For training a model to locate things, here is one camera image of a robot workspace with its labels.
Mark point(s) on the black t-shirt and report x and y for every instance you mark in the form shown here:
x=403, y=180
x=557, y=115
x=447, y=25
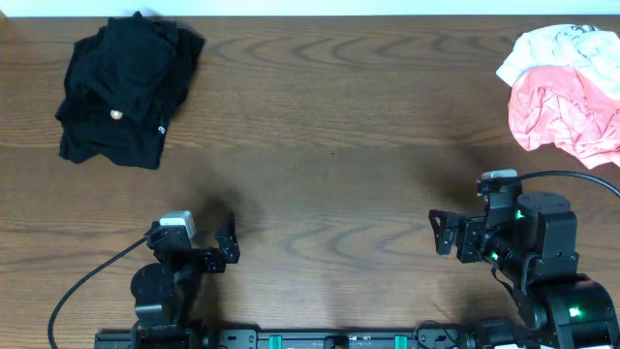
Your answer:
x=128, y=64

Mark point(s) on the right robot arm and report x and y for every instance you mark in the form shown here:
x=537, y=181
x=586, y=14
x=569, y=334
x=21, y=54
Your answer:
x=530, y=238

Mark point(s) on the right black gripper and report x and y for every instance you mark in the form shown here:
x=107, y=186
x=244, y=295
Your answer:
x=475, y=227

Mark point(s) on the folded black pants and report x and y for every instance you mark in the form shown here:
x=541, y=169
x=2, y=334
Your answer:
x=91, y=127

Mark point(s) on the coral pink t-shirt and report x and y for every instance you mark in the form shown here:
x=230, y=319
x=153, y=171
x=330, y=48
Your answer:
x=560, y=106

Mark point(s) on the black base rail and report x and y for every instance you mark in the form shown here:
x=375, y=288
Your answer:
x=427, y=335

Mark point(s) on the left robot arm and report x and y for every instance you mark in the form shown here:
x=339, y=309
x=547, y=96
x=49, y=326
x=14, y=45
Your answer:
x=166, y=290

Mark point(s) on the white printed t-shirt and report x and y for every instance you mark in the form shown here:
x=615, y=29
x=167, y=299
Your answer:
x=586, y=48

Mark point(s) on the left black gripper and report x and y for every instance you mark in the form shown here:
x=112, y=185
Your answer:
x=227, y=252

